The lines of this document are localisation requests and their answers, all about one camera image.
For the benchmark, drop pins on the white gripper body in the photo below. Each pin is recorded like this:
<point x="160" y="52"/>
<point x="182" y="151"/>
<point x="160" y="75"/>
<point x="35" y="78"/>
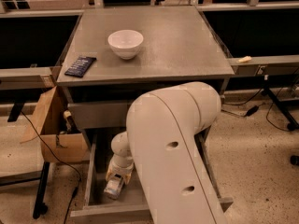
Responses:
<point x="121" y="169"/>

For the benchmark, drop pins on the clear plastic bottle blue label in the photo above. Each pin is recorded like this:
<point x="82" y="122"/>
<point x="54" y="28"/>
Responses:
<point x="114" y="187"/>

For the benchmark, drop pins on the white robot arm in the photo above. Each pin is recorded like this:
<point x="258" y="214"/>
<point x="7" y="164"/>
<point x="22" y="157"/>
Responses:
<point x="188" y="108"/>

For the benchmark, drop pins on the grey top drawer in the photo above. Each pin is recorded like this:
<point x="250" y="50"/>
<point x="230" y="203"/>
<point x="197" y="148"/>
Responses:
<point x="105" y="114"/>

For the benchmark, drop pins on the grey drawer cabinet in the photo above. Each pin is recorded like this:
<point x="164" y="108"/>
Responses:
<point x="177" y="49"/>

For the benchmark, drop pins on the black stand leg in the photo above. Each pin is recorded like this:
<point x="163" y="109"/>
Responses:
<point x="40" y="207"/>

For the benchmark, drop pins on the brown cardboard box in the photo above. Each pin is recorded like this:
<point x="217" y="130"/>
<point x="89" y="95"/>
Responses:
<point x="46" y="125"/>

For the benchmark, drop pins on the dark blue snack packet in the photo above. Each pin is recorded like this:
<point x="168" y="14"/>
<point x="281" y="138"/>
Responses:
<point x="80" y="66"/>

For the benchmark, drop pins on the white ceramic bowl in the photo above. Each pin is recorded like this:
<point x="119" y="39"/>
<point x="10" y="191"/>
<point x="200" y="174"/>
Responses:
<point x="125" y="43"/>

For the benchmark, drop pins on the small yellow foam piece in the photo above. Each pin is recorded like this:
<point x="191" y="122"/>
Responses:
<point x="244" y="59"/>

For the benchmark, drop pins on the black stand base right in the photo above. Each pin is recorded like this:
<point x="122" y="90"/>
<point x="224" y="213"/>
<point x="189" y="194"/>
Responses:
<point x="292" y="125"/>

